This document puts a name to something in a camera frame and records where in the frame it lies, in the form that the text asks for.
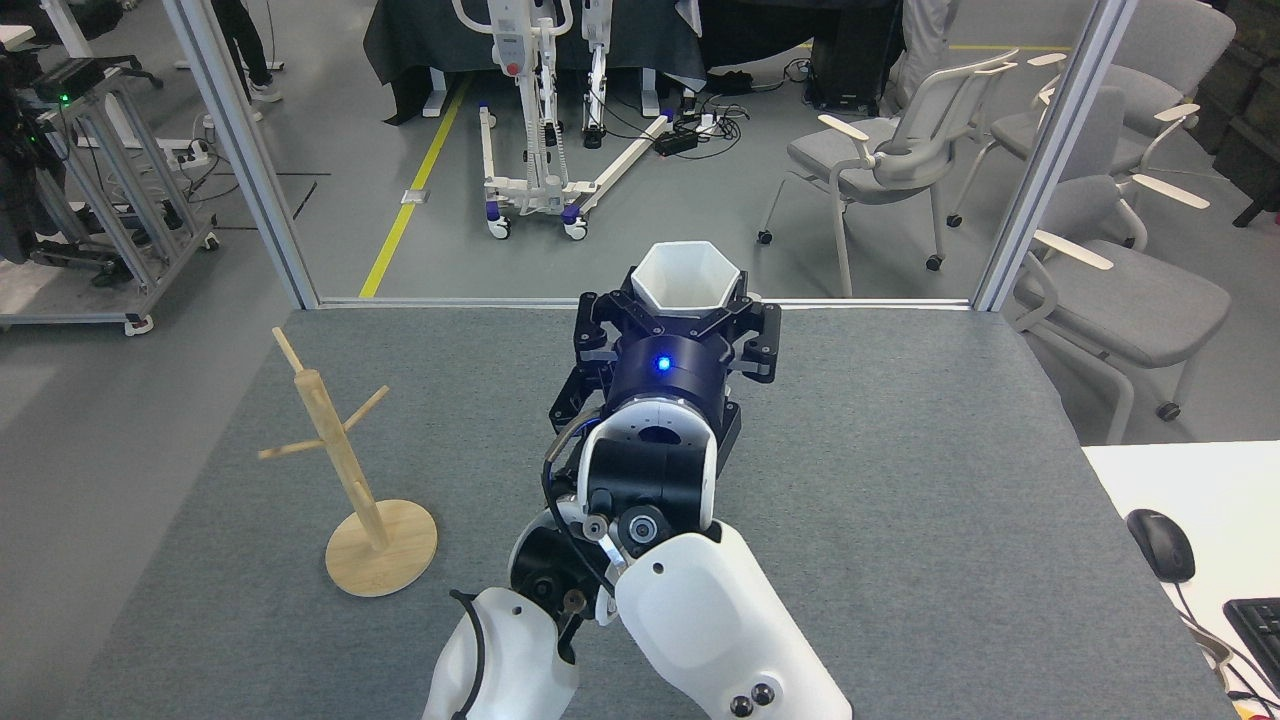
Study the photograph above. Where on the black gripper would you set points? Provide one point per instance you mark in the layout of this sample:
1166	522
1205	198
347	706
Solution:
670	375

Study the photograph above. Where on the white hexagonal cup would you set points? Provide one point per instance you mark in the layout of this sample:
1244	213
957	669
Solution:
685	275

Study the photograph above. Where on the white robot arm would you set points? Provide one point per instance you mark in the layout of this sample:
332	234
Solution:
710	620
510	650

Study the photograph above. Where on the wooden cup rack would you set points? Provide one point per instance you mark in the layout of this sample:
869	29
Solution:
340	450

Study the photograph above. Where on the white stand on wheels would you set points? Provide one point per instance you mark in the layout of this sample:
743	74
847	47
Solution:
545	190

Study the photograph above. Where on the metal floor socket cover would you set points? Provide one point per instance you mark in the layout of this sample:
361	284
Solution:
415	197

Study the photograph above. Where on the black computer case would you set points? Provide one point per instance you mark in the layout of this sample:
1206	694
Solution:
850	60

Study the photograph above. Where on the person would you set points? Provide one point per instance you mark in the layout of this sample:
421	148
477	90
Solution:
245	50
920	50

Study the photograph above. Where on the black computer mouse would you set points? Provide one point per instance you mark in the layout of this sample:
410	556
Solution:
1160	545

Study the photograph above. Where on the white power strip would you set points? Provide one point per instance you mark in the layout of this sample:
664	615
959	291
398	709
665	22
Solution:
190	152

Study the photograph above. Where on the white desk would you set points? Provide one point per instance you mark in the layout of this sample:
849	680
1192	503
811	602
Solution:
1200	480

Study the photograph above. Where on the black keyboard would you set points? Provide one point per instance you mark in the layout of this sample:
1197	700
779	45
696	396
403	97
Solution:
1260	635

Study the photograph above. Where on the grey chair with white frame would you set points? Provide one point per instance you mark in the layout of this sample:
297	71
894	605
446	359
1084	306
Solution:
880	165
1170	50
1140	300

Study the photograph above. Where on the silver frame post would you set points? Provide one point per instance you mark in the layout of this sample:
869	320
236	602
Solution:
245	150
1050	160

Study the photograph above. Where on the aluminium frame cart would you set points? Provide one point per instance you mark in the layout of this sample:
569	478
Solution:
120	200

